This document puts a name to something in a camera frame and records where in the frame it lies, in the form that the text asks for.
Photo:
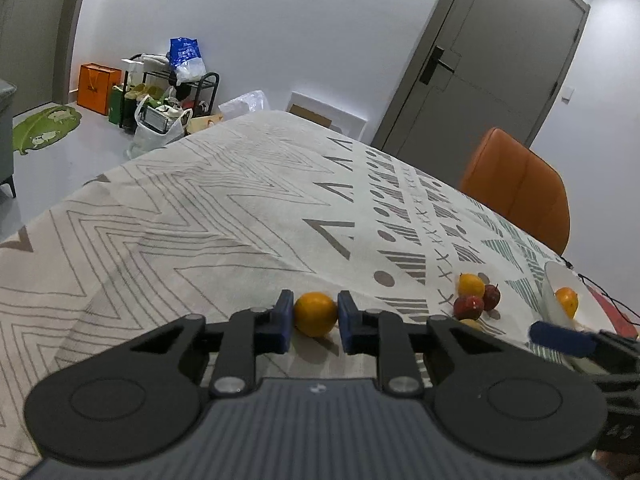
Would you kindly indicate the red round fruit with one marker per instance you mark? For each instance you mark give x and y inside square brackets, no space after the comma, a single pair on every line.
[468,307]
[492,296]

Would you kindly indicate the patterned tablecloth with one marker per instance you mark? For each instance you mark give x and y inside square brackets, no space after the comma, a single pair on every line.
[200,210]

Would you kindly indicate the green round fruit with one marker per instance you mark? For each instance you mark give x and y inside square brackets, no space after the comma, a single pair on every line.
[470,324]

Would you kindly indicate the white oval plate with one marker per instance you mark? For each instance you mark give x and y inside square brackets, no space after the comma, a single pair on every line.
[555,280]

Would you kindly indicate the green paper bag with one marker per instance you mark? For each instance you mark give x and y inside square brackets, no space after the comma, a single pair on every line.
[116,105]

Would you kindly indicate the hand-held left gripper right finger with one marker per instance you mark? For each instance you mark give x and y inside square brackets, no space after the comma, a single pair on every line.
[350,322]

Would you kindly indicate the small orange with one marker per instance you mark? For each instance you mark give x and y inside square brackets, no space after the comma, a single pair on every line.
[470,284]

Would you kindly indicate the yellow green slippers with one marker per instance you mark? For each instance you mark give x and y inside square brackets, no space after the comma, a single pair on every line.
[142,91]

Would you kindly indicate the black metal rack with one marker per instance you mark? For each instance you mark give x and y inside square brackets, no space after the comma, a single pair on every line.
[218,85]

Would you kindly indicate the small white wall switch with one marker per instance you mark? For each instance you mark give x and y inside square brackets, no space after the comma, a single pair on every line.
[567,95]

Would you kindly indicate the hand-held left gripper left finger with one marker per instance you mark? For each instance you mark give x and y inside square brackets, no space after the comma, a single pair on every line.
[282,322]

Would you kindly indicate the green leaf rug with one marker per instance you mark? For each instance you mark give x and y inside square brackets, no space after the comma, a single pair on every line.
[45,125]

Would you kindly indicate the crumpled clear plastic bag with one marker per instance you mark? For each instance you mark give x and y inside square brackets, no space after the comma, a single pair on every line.
[245,105]

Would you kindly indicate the white box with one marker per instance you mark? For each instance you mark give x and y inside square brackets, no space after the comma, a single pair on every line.
[132,62]

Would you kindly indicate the orange leather chair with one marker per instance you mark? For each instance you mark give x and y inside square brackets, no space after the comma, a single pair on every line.
[515,190]

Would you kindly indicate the beige tote bag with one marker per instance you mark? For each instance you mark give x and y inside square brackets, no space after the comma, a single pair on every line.
[205,122]

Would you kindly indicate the white plastic bag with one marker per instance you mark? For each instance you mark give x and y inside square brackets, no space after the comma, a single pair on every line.
[150,140]

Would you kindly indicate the red orange printed mat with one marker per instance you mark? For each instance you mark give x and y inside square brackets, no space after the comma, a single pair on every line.
[602,307]

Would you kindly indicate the grey narrow door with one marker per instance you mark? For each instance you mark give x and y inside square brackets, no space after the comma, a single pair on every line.
[30,35]

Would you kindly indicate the blue plastic bag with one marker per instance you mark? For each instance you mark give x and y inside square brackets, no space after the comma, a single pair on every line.
[184,50]

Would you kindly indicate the white foam frame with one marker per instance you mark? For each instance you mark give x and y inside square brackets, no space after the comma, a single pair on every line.
[345,120]

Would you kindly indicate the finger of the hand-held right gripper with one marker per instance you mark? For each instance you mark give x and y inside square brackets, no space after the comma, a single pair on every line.
[560,337]

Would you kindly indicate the orange paper bag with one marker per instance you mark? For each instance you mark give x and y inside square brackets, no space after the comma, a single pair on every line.
[97,87]

